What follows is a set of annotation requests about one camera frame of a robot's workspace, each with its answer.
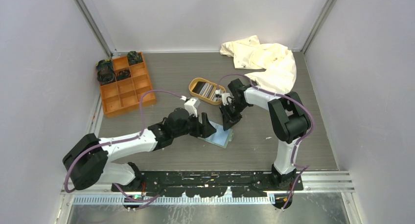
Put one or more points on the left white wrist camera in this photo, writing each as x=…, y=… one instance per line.
x=191, y=105

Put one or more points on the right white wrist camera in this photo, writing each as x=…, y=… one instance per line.
x=223, y=97

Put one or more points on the dark bundle outside tray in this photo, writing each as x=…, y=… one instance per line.
x=104, y=64

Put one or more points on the green card holder wallet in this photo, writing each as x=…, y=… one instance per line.
x=221, y=138

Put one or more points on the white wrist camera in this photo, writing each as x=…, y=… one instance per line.
x=223, y=97
x=191, y=105

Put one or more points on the dark bundle top compartment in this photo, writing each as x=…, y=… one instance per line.
x=134, y=57

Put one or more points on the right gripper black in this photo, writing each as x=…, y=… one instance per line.
x=229, y=120

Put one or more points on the orange compartment organizer tray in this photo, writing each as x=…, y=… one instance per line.
x=126, y=88

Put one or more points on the tan oval card tray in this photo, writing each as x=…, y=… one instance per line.
x=193, y=83

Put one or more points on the stack of credit cards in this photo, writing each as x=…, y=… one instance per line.
x=205, y=90

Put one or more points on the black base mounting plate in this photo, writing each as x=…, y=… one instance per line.
x=206, y=184

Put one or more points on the cream crumpled cloth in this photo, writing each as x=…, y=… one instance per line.
x=272, y=65

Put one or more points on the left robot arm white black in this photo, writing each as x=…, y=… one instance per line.
x=93, y=158

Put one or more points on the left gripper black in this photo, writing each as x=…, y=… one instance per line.
x=204, y=129

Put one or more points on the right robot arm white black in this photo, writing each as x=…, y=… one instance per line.
x=290, y=120

